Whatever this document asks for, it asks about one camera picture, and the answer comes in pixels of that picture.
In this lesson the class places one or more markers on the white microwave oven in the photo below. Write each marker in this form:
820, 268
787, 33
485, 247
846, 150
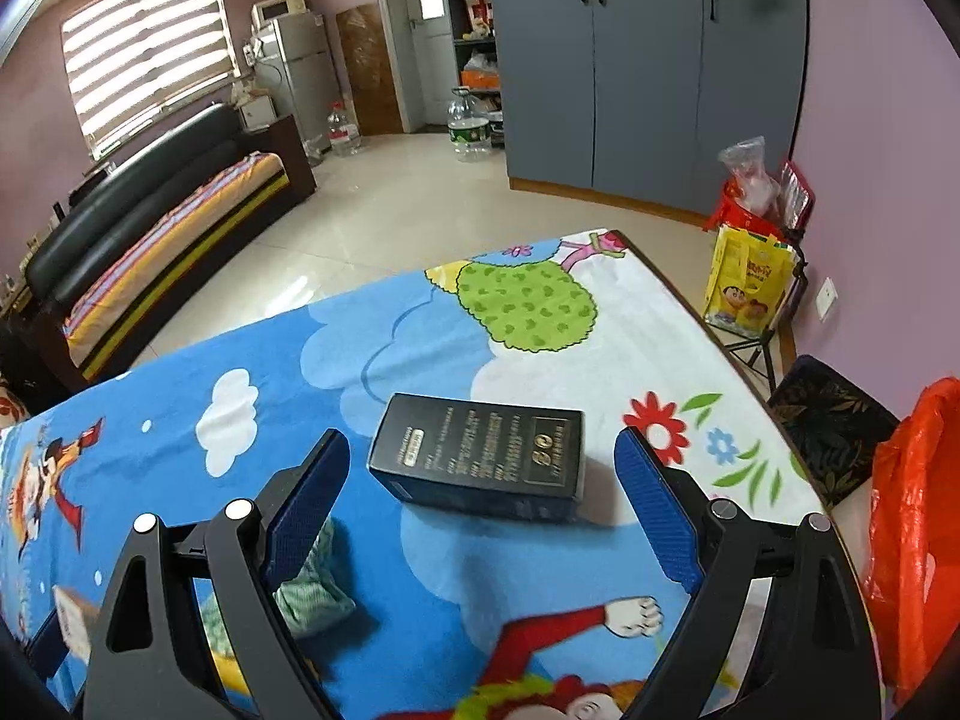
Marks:
267, 10

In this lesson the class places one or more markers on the blue grey wardrobe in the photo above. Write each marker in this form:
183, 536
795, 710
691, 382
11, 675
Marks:
636, 98

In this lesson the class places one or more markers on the striped sofa cushion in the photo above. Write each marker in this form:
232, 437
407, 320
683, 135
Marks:
106, 314

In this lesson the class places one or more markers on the white door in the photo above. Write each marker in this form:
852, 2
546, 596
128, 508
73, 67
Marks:
428, 25

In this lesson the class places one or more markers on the dark rectangular cardboard box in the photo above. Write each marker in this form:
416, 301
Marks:
483, 459

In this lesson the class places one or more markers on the small white box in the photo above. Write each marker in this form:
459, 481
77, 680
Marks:
257, 112

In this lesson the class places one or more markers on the orange lined trash bin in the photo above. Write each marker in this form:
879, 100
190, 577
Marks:
911, 582

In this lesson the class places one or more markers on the dark storage shelf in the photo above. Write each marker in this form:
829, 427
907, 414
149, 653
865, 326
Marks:
476, 58

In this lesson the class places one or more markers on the green crumpled cloth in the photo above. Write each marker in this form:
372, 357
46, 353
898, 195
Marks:
309, 603

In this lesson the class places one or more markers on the brown cardboard sheet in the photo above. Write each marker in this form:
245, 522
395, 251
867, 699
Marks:
369, 70

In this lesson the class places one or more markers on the black floral stool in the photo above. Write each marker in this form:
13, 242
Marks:
833, 423

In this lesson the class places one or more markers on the silver refrigerator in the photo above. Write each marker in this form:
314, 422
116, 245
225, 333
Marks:
293, 61

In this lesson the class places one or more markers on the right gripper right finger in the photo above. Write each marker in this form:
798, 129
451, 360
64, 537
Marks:
775, 625

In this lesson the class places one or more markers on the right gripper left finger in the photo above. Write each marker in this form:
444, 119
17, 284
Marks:
150, 657

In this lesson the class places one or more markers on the white packet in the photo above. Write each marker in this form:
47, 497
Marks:
77, 618

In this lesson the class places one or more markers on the white wall socket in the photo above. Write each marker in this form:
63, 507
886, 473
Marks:
825, 298

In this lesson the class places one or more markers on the yellow printed bag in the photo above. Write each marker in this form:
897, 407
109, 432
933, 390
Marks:
748, 280

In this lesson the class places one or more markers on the large clear water bottle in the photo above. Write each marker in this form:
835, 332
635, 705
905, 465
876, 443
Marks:
469, 126

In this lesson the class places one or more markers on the red bag with plastic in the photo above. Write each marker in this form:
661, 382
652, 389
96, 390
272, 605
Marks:
755, 200

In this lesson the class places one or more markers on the small red-label water bottle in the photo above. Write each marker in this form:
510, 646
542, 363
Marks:
343, 132

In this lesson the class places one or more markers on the black leather sofa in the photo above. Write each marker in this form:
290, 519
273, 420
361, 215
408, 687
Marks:
121, 206

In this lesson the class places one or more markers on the zebra window blind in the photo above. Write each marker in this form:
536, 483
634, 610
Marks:
129, 62

